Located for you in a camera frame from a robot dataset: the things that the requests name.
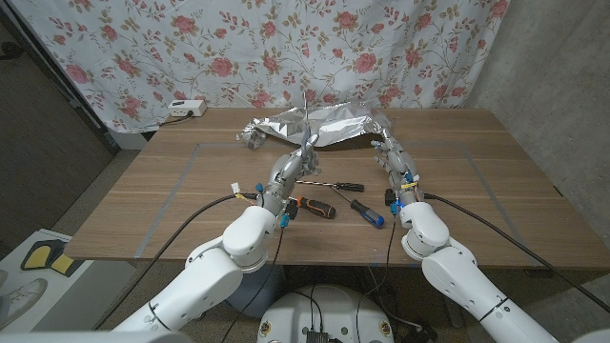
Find black backdrop stand pole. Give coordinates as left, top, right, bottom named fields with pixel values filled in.
left=0, top=7, right=120, bottom=153

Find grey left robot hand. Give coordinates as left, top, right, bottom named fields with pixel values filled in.
left=259, top=132, right=323, bottom=216

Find black power strip cord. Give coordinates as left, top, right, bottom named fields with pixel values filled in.
left=159, top=111, right=194, bottom=128

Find blue black screwdriver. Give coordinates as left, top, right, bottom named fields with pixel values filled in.
left=329, top=185, right=385, bottom=230

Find orange black screwdriver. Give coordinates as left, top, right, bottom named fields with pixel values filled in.
left=295, top=195, right=337, bottom=220

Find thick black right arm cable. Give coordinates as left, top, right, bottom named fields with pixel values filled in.
left=422, top=192, right=610, bottom=314

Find grey orange handled scissors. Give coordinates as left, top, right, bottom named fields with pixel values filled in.
left=299, top=90, right=321, bottom=175

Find white power strip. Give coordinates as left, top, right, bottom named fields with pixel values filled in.
left=167, top=98, right=208, bottom=118

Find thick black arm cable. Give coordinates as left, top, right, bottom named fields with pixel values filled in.
left=92, top=192, right=259, bottom=331
left=422, top=192, right=610, bottom=314

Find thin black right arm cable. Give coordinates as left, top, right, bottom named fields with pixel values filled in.
left=356, top=212, right=397, bottom=343

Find black power adapter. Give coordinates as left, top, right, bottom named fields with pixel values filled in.
left=402, top=317, right=439, bottom=343

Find white floor mat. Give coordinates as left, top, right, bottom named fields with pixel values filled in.
left=0, top=228, right=137, bottom=334

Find grey-blue round stool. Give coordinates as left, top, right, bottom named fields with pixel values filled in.
left=223, top=263, right=287, bottom=319

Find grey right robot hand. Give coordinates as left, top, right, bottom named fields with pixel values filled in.
left=371, top=127, right=423, bottom=197

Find aluminum foil sheet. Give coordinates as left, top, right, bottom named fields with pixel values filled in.
left=236, top=100, right=395, bottom=149

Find floral backdrop cloth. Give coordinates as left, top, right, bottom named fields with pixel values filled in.
left=9, top=0, right=511, bottom=134

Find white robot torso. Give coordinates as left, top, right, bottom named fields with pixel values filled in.
left=256, top=284, right=396, bottom=343

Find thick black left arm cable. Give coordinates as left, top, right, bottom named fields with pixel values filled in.
left=92, top=192, right=259, bottom=331

